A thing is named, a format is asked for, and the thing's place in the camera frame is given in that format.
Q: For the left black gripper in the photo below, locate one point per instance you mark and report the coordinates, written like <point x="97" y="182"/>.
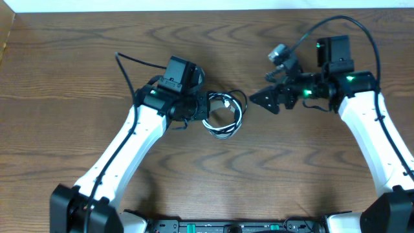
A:
<point x="203" y="107"/>

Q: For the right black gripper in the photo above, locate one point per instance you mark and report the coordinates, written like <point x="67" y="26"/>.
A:
<point x="284" y="87"/>

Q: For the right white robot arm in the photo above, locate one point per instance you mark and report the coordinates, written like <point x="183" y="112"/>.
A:
<point x="356" y="98"/>

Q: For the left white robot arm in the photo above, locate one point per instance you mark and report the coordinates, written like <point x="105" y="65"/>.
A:
<point x="92" y="204"/>

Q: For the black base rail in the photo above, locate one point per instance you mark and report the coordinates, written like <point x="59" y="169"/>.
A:
<point x="239" y="226"/>

